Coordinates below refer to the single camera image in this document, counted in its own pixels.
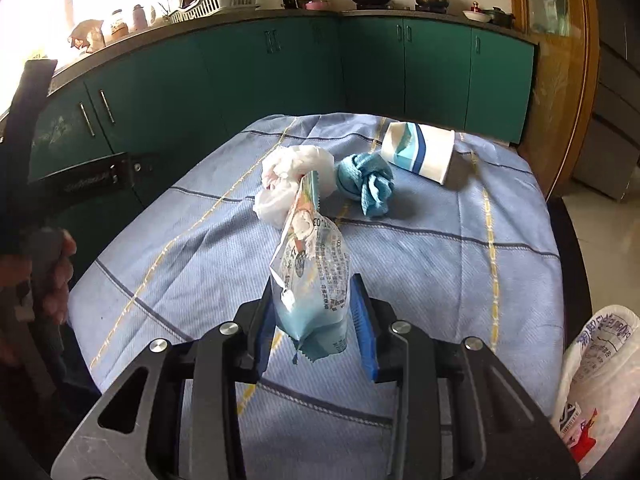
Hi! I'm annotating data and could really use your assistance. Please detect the blue striped tablecloth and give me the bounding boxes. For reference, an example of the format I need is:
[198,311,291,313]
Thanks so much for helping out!
[67,112,561,480]

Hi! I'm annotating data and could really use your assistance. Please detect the crumpled white plastic bag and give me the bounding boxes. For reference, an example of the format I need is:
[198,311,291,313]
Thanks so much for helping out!
[254,145,335,228]

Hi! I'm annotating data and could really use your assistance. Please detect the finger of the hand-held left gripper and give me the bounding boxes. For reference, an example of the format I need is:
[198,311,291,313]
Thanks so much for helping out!
[0,59,59,181]
[131,154,158,188]

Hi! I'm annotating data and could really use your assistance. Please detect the clear printed snack wrapper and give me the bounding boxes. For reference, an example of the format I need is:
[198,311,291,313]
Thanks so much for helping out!
[269,170,352,365]

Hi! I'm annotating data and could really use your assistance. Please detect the crumpled blue cloth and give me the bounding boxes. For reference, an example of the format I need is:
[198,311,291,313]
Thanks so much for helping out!
[336,152,396,220]

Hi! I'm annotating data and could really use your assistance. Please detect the wooden door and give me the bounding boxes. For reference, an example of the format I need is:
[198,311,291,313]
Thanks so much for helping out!
[505,0,601,201]

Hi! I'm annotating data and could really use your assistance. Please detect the white striped paper cup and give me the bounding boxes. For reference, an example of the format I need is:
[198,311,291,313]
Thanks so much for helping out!
[381,121,457,185]

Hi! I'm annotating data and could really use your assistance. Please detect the white dish rack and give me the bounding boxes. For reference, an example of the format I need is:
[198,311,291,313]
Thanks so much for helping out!
[167,0,262,23]

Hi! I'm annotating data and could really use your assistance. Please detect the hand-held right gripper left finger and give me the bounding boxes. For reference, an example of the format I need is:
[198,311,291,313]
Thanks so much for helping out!
[50,275,276,480]

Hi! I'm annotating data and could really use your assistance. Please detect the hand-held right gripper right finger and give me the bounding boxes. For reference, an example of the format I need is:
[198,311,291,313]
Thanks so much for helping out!
[349,273,581,480]

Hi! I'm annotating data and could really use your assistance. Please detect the person's left hand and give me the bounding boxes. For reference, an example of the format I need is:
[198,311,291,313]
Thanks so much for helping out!
[30,227,78,326]

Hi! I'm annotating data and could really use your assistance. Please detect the brown crumpled bag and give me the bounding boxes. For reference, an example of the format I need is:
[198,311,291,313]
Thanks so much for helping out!
[67,19,106,53]

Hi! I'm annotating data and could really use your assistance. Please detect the gas stove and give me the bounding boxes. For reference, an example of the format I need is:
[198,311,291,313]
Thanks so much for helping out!
[356,2,451,13]

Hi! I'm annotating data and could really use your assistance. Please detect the large white plastic bag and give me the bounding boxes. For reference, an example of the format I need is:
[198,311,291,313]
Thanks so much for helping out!
[550,305,640,466]

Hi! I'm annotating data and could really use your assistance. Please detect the grey drawer unit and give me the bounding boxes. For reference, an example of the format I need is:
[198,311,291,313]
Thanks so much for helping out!
[575,0,640,201]

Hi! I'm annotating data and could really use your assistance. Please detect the teal kitchen cabinets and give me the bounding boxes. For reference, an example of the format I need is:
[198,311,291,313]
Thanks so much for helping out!
[27,12,538,281]

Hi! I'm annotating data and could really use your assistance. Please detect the small black pot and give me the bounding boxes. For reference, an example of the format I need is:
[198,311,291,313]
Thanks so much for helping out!
[485,7,516,28]

